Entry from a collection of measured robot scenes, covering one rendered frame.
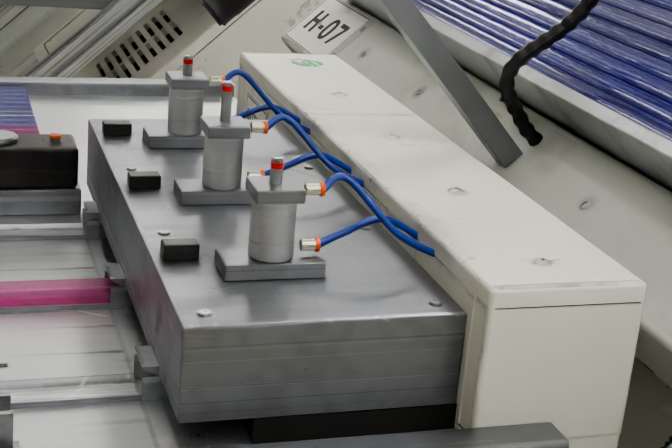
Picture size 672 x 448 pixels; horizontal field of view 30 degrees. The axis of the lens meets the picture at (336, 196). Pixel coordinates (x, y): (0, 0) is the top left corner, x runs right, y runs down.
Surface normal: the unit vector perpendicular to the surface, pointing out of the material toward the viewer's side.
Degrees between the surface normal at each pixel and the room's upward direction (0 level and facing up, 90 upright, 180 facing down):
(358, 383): 90
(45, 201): 90
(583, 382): 90
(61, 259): 48
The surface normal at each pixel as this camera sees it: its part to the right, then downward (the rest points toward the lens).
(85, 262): 0.08, -0.95
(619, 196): -0.58, -0.69
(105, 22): 0.30, 0.32
